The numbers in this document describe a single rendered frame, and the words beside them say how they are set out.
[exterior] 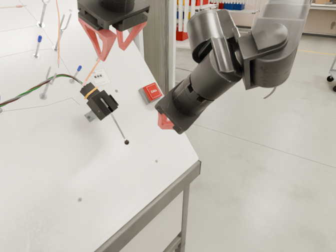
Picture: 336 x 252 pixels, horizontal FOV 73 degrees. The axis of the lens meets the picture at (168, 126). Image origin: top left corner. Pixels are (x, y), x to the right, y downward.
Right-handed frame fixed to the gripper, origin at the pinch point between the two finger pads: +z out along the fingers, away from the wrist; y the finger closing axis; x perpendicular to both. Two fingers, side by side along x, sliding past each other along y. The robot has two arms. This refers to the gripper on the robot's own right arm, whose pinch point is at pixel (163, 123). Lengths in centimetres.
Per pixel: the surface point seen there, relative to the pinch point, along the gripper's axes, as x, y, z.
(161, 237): 32, 0, 51
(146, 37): -47, -84, 60
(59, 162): -10.2, 14.6, 20.9
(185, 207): 32, -15, 49
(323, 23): 113, -783, 153
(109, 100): -13.2, -1.2, 11.2
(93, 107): -14.5, 2.1, 13.1
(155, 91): -9.0, -19.8, 17.7
